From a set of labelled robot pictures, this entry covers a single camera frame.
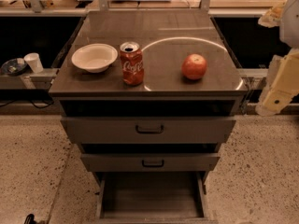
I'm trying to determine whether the open bottom drawer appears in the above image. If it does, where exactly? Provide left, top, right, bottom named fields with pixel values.
left=96, top=172, right=209, bottom=224

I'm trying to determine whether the red apple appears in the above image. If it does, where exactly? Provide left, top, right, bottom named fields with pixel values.
left=181, top=54, right=207, bottom=80

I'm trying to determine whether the middle drawer with handle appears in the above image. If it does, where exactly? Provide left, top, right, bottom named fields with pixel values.
left=81, top=153, right=220, bottom=172

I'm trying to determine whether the dark small dish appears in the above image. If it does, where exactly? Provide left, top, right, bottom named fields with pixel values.
left=1, top=58, right=27, bottom=76

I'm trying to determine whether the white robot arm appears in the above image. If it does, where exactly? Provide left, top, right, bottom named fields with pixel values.
left=255, top=0, right=299, bottom=116

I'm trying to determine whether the red Coca-Cola can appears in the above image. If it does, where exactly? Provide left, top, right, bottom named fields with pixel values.
left=120, top=41, right=144, bottom=86

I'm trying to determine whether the white paper cup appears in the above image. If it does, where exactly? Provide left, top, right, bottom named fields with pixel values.
left=24, top=52, right=43, bottom=73

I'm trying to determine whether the grey drawer cabinet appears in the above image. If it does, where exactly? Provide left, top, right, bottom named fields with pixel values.
left=48, top=8, right=249, bottom=224

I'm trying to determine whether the black floor cable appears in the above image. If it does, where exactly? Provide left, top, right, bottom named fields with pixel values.
left=0, top=98, right=55, bottom=109

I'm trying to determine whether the top drawer with handle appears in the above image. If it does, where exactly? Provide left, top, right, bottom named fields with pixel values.
left=61, top=117, right=235, bottom=144

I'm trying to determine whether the white bowl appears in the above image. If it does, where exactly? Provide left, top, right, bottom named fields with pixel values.
left=71, top=43, right=118, bottom=73

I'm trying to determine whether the drawer with handle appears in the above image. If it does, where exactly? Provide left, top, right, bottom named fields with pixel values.
left=81, top=153, right=220, bottom=172
left=61, top=117, right=235, bottom=144

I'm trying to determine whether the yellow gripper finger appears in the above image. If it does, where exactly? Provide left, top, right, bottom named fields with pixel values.
left=255, top=49, right=299, bottom=116
left=258, top=3, right=285, bottom=28

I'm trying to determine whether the black object at floor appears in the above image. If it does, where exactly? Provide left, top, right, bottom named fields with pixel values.
left=23, top=214, right=37, bottom=224

